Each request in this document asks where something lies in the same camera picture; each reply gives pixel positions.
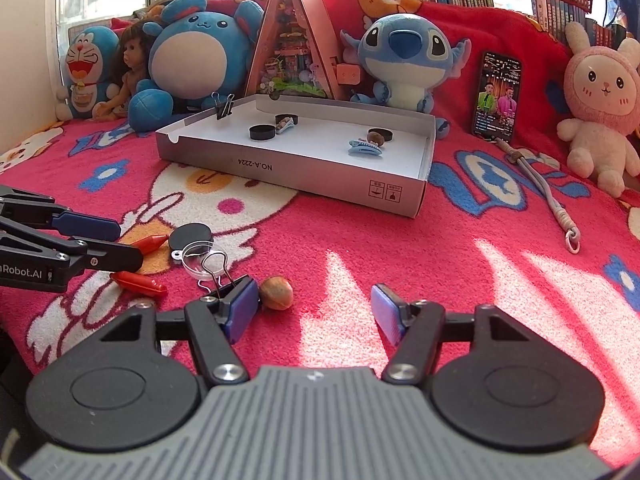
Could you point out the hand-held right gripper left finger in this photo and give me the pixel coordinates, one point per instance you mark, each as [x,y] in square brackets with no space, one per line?
[240,310]

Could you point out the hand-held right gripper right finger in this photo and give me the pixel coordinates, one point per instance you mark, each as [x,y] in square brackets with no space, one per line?
[390,312]

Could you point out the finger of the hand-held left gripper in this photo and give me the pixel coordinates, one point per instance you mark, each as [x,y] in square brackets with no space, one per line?
[115,258]
[85,226]

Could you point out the large black binder clip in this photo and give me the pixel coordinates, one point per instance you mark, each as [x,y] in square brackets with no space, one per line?
[226,291]

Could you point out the red pointed plastic piece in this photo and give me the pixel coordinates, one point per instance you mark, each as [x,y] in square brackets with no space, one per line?
[137,284]
[150,243]

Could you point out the brown walnut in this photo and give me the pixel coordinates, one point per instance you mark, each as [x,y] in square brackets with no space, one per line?
[375,139]
[276,294]

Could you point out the clear round plastic lens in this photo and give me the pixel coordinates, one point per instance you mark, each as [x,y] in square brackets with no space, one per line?
[192,260]

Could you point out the thin black disc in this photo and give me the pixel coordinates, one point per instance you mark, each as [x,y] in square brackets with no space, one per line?
[190,237]

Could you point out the white cardboard box tray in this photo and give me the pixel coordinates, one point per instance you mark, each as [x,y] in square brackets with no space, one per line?
[300,172]

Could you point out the blue hair clip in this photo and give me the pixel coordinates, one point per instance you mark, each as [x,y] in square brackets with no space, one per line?
[365,149]

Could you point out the large black round lid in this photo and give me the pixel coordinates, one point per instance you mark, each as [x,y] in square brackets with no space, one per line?
[386,135]

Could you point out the black round cap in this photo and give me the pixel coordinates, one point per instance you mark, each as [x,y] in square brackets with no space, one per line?
[262,132]
[291,118]

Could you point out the beaded hair clip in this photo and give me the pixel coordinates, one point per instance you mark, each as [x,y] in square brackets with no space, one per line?
[284,126]

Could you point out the red cartoon printed blanket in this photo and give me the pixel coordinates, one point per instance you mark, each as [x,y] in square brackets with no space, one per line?
[400,270]

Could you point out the blue cat plush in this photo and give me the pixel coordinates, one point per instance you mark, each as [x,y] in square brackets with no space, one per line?
[87,60]

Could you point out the brown-haired doll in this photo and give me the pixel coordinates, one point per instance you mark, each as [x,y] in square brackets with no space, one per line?
[132,52]

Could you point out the small black binder clip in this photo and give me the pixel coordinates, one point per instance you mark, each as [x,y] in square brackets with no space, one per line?
[224,110]

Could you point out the blue round mouse plush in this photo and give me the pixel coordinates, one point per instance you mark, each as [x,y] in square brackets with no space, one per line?
[195,60]

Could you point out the window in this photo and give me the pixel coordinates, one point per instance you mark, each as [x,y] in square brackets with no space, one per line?
[100,0]

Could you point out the black smartphone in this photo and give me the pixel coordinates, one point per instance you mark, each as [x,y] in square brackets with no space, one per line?
[495,100]

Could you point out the pink triangular toy house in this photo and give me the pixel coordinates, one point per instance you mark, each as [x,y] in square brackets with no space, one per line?
[295,60]

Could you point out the blue alien plush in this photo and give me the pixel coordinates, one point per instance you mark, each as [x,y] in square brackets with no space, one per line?
[405,50]

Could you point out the pink rabbit plush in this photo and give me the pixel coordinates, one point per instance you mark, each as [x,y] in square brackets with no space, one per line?
[600,85]

